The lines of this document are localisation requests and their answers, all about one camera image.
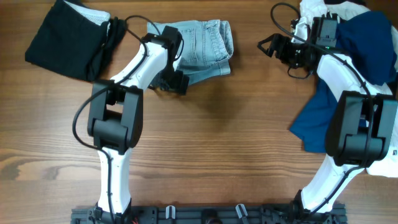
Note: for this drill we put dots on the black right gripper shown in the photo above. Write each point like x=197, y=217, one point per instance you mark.
x=285, y=43

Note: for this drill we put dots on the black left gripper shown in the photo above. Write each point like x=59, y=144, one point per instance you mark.
x=175, y=86

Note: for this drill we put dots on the light blue denim shorts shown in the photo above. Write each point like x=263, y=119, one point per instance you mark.
x=208, y=47

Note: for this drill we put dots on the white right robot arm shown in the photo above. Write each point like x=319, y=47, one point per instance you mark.
x=362, y=134

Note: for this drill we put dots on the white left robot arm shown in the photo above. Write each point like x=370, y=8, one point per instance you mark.
x=116, y=117

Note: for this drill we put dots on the white printed t-shirt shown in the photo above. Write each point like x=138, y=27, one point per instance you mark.
x=311, y=18

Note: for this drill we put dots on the dark blue t-shirt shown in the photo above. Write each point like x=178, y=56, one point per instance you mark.
x=368, y=39

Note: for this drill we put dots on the white mesh folded garment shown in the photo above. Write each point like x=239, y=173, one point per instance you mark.
x=95, y=16

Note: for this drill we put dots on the folded black garment stack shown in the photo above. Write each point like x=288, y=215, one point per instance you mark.
x=69, y=44

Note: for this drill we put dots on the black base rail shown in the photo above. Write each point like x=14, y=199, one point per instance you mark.
x=267, y=213

